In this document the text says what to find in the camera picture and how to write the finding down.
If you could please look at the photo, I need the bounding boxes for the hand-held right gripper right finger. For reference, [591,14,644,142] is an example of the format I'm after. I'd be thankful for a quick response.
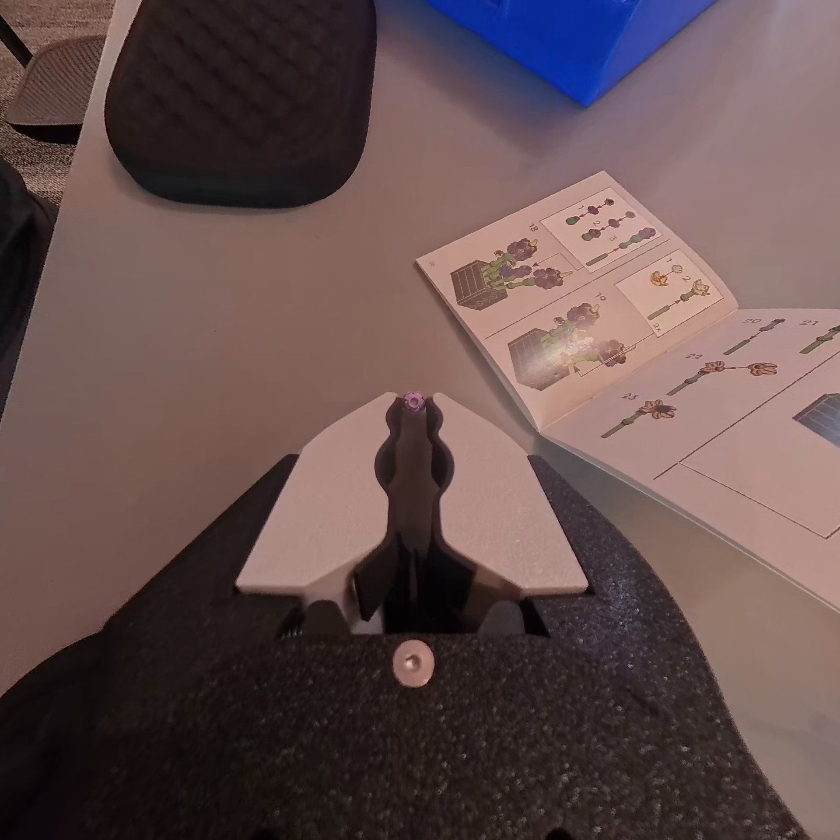
[423,392,589,628]

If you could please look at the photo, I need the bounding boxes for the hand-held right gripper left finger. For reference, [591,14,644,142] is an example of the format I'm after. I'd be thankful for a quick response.
[237,392,405,628]

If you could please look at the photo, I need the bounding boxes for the grey desk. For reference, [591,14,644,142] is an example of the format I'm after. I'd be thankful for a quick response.
[0,0,840,840]

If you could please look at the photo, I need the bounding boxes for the instruction booklet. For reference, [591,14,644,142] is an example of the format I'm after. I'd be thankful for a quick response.
[416,170,840,615]

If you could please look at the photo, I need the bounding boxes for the person's dark pants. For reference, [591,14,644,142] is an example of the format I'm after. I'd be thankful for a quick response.
[0,155,60,421]

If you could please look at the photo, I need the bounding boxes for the black wrist rest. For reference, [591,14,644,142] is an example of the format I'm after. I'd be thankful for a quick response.
[104,0,379,210]

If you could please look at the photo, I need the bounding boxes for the blue storage bin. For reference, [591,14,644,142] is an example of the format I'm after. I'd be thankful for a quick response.
[423,0,720,109]

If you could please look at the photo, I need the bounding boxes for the office chair base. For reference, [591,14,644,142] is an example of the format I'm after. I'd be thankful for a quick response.
[0,14,109,145]

